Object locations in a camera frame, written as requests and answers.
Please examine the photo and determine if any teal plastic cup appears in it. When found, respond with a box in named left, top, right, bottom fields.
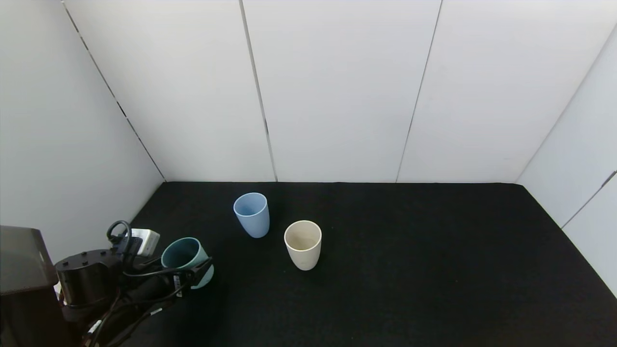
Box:
left=161, top=237, right=215, bottom=290

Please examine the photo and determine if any light blue plastic cup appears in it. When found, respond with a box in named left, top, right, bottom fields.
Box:
left=233, top=192, right=270, bottom=239

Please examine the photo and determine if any cream plastic cup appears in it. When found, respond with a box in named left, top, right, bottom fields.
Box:
left=284, top=220, right=322, bottom=271

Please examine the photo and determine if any black table cloth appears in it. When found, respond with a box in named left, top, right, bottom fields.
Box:
left=116, top=182, right=617, bottom=347

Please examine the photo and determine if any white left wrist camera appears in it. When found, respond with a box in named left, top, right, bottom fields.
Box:
left=130, top=228, right=161, bottom=256

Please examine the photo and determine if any braided black arm cable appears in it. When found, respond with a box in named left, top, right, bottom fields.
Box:
left=84, top=258, right=214, bottom=347

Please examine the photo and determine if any black camera cable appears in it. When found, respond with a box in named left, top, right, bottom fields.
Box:
left=107, top=220, right=134, bottom=256

